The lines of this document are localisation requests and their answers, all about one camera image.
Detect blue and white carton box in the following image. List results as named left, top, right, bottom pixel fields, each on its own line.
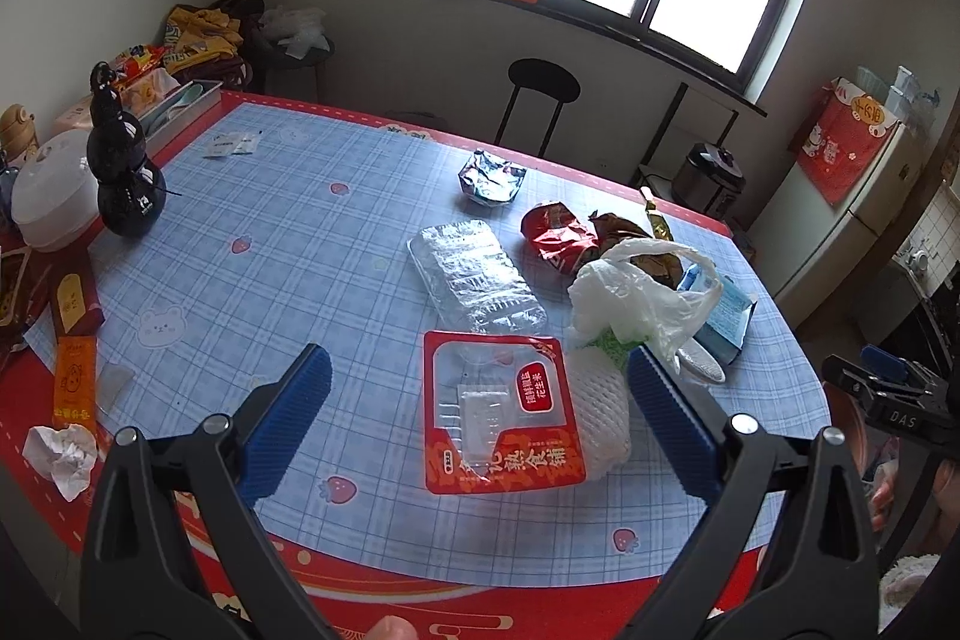
left=680, top=275, right=758, bottom=365

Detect white plastic spoon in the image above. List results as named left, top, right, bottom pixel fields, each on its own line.
left=677, top=338, right=726, bottom=385

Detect white round lidded container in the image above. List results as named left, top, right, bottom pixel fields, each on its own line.
left=11, top=128, right=99, bottom=252

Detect red food package with window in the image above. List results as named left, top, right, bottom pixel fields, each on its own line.
left=423, top=330, right=586, bottom=495

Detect white plastic bag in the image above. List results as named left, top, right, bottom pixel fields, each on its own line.
left=568, top=237, right=722, bottom=372

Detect orange sachet packet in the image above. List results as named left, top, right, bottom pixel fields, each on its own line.
left=52, top=336, right=96, bottom=434

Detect small white sachet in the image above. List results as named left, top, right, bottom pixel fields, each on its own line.
left=203, top=131, right=260, bottom=159

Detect white containers on fridge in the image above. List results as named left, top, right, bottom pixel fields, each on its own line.
left=854, top=65, right=940, bottom=119

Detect cream two-door refrigerator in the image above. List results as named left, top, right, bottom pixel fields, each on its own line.
left=748, top=125, right=923, bottom=328

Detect blue plaid tablecloth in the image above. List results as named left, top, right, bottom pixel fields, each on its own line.
left=21, top=100, right=833, bottom=590

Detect grey utensil tray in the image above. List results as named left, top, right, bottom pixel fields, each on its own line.
left=140, top=80, right=221, bottom=159

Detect crumpled white tissue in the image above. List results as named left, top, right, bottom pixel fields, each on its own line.
left=23, top=424, right=98, bottom=502

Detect dark red sachet packet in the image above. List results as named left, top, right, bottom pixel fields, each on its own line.
left=50, top=271, right=104, bottom=338

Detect red cloth fridge cover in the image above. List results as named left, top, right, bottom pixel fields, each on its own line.
left=789, top=78, right=900, bottom=206

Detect clear plastic tray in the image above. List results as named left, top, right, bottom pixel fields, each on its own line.
left=407, top=220, right=547, bottom=336

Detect black gourd-shaped bottle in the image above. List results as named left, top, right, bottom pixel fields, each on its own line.
left=86, top=62, right=167, bottom=239

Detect electric pressure cooker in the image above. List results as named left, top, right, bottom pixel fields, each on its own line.
left=670, top=143, right=745, bottom=221

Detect white foam fruit net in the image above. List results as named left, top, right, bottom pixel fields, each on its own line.
left=565, top=346, right=631, bottom=481

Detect black round stool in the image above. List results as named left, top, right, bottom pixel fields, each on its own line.
left=493, top=57, right=583, bottom=159

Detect brown gold snack bag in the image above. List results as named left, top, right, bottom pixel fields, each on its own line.
left=589, top=211, right=687, bottom=291

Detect pile of yellow snack bags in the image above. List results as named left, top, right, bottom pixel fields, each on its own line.
left=161, top=5, right=252, bottom=91

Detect red snack bag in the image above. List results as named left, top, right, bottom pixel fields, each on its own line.
left=521, top=202, right=599, bottom=276

